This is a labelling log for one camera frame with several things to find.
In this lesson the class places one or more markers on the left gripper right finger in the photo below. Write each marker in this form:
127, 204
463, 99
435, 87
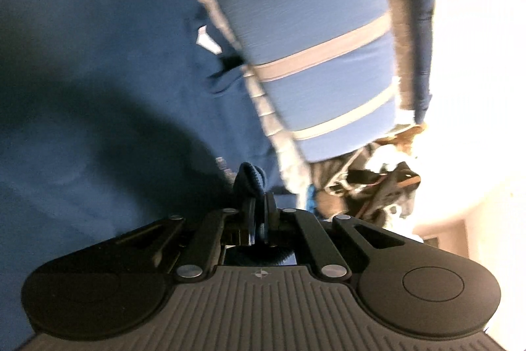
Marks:
299, 232

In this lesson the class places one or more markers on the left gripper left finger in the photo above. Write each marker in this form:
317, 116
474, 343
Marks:
203, 239

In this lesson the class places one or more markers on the dark blue sweatshirt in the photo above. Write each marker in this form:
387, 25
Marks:
114, 113

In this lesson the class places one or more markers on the right blue striped pillow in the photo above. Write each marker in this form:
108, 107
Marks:
327, 67

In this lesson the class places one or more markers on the navy folded garment on headboard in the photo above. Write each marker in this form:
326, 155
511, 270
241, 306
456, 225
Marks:
421, 15

